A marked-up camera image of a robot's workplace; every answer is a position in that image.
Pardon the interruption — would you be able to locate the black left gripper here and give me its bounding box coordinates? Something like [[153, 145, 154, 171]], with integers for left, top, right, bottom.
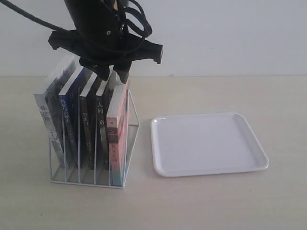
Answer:
[[48, 30, 163, 84]]

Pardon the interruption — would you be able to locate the pink teal book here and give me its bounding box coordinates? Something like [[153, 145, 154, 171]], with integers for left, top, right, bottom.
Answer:
[[106, 71, 128, 186]]

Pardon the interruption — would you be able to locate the blue moon cover book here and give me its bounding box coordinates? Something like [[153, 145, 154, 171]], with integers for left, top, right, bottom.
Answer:
[[59, 65, 92, 167]]

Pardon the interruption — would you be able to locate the black white-title book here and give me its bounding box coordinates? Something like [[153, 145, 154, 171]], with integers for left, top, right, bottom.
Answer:
[[95, 78, 111, 171]]

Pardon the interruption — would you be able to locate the grey white cat book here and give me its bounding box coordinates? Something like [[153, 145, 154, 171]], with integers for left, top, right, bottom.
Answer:
[[34, 55, 76, 168]]

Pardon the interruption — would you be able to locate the black brown spine book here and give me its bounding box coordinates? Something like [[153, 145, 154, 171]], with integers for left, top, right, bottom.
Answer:
[[79, 73, 101, 170]]

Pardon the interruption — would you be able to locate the white plastic tray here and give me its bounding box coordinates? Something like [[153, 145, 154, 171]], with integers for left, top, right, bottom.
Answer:
[[150, 113, 269, 177]]

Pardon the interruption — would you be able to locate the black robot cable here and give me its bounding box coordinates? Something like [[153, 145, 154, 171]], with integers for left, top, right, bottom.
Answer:
[[0, 0, 154, 55]]

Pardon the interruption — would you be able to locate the white wire book rack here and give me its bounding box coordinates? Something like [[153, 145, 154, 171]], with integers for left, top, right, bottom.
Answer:
[[48, 90, 140, 189]]

